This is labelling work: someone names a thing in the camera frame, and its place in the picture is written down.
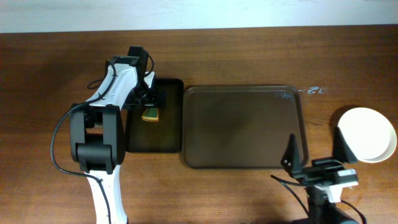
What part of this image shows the yellow green sponge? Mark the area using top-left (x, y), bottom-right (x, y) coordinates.
top-left (141, 108), bottom-right (159, 122)

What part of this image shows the large brown tray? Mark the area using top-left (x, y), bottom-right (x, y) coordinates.
top-left (182, 85), bottom-right (309, 169)

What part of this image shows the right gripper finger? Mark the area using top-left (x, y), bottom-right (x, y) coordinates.
top-left (280, 134), bottom-right (302, 174)
top-left (332, 127), bottom-right (358, 164)

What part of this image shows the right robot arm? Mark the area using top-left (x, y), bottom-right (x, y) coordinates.
top-left (275, 128), bottom-right (359, 224)

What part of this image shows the white plate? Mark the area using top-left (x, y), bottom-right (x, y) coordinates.
top-left (337, 108), bottom-right (397, 163)

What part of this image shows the small black tray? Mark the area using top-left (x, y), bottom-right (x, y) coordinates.
top-left (126, 78), bottom-right (184, 153)

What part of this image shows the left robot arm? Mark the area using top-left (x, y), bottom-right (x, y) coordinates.
top-left (70, 55), bottom-right (165, 223)

